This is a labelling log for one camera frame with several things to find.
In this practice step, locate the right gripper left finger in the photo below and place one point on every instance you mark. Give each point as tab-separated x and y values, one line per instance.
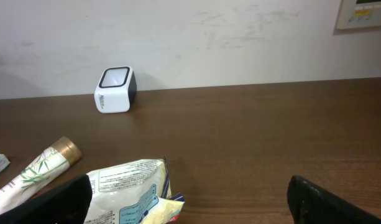
67	203

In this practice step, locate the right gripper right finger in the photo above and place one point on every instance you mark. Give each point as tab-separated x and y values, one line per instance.
311	204

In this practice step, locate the wall control panel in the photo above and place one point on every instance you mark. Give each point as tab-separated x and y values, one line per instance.
359	14

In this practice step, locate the yellow snack bag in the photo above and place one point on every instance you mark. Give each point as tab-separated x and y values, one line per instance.
136	192

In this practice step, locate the white tube with gold cap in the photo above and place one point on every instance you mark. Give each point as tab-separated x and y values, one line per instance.
48	165

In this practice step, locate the white barcode scanner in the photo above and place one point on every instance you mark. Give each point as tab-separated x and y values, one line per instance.
116	90

